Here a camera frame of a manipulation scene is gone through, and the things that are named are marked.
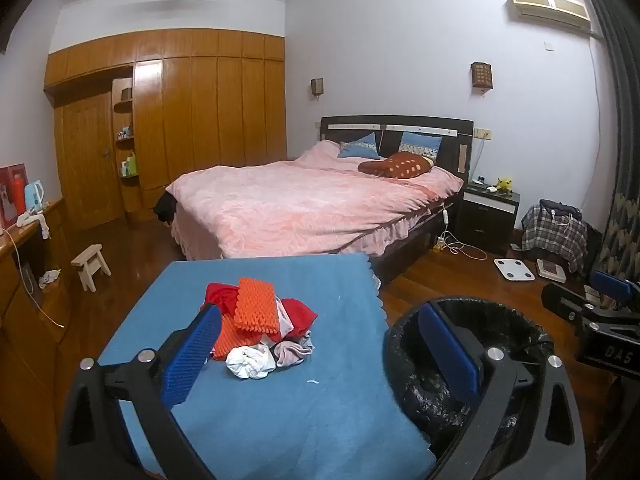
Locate red cloth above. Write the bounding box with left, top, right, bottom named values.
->
left=200, top=282, right=319, bottom=356

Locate white bathroom scale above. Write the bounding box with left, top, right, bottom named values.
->
left=494, top=257, right=536, bottom=282

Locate bin with black bag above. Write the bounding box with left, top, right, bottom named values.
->
left=382, top=296, right=557, bottom=467

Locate small wooden stool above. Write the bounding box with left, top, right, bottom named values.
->
left=70, top=244, right=112, bottom=292

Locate white crumpled tissue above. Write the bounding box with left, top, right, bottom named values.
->
left=226, top=345, right=277, bottom=380

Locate white framed flat box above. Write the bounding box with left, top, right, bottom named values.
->
left=536, top=259, right=568, bottom=283

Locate blue table cloth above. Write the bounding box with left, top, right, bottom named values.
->
left=97, top=253, right=438, bottom=480

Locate dark nightstand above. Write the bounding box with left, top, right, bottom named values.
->
left=456, top=182, right=521, bottom=256

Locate wooden wardrobe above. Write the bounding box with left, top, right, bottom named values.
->
left=44, top=29, right=287, bottom=221

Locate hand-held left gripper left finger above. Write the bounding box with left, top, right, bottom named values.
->
left=56, top=304, right=223, bottom=480

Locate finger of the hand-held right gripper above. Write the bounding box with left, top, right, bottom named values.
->
left=542, top=283, right=603, bottom=325
left=591, top=270, right=637, bottom=302

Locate white cloth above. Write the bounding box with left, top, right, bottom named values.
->
left=16, top=210, right=51, bottom=240

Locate dark wooden bed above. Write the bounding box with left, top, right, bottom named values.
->
left=170, top=116, right=475, bottom=288

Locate blue pillow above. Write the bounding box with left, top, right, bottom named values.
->
left=339, top=132, right=380, bottom=159
left=398, top=131, right=443, bottom=157

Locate wooden door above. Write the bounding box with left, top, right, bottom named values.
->
left=54, top=91, right=126, bottom=231

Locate red thermos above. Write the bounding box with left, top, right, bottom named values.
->
left=12, top=172, right=27, bottom=216

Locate black cloth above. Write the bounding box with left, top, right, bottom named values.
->
left=154, top=191, right=181, bottom=223

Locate brown dotted pillow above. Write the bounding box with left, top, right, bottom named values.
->
left=357, top=152, right=435, bottom=180

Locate wooden cabinet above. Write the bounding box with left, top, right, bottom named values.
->
left=0, top=197, right=101, bottom=480

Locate grey patterned curtain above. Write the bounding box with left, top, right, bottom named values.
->
left=575, top=0, right=640, bottom=311

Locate white power cable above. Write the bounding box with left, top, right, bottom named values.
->
left=432, top=204, right=488, bottom=261

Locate light blue kettle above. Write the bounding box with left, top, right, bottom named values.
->
left=24, top=180, right=47, bottom=213

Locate pink blanket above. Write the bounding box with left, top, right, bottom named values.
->
left=165, top=140, right=466, bottom=261

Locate plaid bag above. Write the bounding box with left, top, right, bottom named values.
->
left=521, top=200, right=588, bottom=273

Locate wall air conditioner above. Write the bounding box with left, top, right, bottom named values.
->
left=510, top=0, right=593, bottom=31

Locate orange foam net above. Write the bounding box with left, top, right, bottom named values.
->
left=235, top=276, right=282, bottom=334
left=211, top=312, right=262, bottom=362

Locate thin white cable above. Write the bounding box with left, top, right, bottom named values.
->
left=0, top=227, right=66, bottom=330

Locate red box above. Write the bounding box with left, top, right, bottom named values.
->
left=0, top=164, right=27, bottom=223

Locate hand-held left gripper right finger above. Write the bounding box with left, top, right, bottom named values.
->
left=418, top=304, right=587, bottom=480

